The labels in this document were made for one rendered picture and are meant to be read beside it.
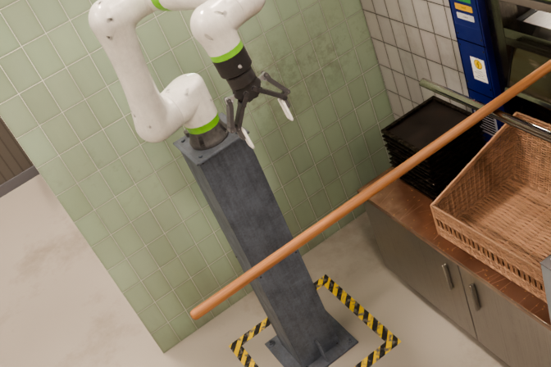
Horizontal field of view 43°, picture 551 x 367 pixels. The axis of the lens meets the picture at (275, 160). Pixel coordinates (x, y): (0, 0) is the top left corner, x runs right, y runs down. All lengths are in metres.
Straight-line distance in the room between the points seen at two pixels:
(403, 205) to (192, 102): 1.00
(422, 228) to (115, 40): 1.35
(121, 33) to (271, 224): 0.98
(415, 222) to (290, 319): 0.66
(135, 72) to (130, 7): 0.20
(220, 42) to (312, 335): 1.67
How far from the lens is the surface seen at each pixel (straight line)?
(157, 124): 2.28
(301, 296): 2.93
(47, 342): 4.09
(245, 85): 1.83
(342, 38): 3.30
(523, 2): 2.24
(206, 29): 1.75
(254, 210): 2.59
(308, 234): 1.92
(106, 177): 3.00
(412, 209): 2.82
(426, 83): 2.41
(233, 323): 3.51
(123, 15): 2.09
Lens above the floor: 2.45
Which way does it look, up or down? 34 degrees down
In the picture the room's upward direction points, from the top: 23 degrees counter-clockwise
